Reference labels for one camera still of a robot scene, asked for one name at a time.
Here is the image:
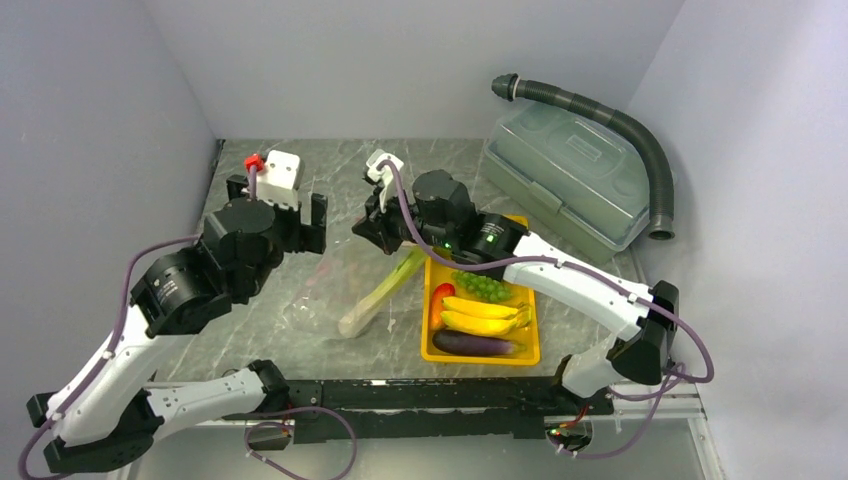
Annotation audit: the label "yellow banana bunch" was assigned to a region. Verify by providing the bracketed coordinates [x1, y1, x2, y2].
[439, 296, 534, 337]

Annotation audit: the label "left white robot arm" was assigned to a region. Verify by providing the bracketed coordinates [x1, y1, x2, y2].
[27, 175, 328, 479]

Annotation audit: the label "clear pink zip top bag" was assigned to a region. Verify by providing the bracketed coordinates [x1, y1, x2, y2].
[283, 238, 410, 340]

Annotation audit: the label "celery stalk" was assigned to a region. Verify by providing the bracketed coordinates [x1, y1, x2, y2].
[338, 247, 426, 338]

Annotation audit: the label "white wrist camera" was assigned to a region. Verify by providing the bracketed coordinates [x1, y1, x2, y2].
[244, 150, 304, 211]
[364, 149, 405, 189]

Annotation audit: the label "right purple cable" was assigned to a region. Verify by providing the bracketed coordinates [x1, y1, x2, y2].
[377, 158, 717, 461]

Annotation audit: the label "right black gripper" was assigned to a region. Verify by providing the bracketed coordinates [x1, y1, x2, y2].
[352, 180, 456, 256]

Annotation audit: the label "green grapes bunch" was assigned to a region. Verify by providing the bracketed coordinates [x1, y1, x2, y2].
[452, 270, 512, 303]

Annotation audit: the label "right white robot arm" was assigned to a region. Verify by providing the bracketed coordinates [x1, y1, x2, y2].
[352, 159, 677, 415]

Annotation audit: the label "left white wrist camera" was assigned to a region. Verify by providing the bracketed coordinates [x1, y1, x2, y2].
[244, 150, 304, 211]

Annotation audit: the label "red pepper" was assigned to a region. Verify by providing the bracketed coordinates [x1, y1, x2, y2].
[428, 283, 455, 331]

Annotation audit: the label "purple eggplant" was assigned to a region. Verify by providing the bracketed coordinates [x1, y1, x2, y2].
[432, 330, 526, 357]

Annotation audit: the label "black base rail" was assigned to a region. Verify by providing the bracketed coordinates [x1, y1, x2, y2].
[244, 376, 614, 444]

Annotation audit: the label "clear lidded storage box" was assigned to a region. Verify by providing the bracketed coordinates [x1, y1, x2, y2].
[482, 102, 649, 263]

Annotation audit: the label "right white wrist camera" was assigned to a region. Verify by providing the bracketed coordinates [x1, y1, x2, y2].
[364, 149, 405, 189]

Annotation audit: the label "aluminium frame rail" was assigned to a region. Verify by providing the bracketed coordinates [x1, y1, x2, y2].
[596, 251, 704, 425]

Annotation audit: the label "grey corrugated hose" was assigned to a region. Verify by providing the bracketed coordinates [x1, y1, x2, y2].
[490, 72, 677, 242]

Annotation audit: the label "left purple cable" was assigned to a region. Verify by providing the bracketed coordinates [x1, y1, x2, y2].
[17, 162, 261, 480]

